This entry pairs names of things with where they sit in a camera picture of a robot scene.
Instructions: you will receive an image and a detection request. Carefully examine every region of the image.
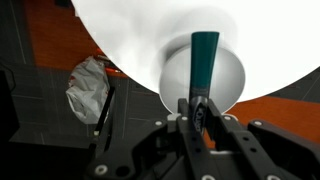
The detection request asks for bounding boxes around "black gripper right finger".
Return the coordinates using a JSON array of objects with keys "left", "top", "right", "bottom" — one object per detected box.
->
[{"left": 203, "top": 99, "right": 283, "bottom": 180}]

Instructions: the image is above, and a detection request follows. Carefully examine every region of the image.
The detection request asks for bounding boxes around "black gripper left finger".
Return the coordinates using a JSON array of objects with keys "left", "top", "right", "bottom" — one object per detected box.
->
[{"left": 177, "top": 98, "right": 222, "bottom": 180}]

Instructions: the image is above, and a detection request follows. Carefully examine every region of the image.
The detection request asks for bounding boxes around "teal capped sharpie marker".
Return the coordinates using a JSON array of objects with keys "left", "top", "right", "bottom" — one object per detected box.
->
[{"left": 188, "top": 31, "right": 221, "bottom": 135}]

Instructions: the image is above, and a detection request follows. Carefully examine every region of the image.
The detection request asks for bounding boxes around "white round bowl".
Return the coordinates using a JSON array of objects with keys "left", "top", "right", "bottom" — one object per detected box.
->
[{"left": 159, "top": 44, "right": 247, "bottom": 116}]

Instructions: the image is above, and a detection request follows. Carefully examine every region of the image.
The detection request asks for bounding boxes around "crumpled white plastic bag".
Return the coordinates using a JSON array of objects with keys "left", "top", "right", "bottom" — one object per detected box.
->
[{"left": 65, "top": 55, "right": 111, "bottom": 125}]

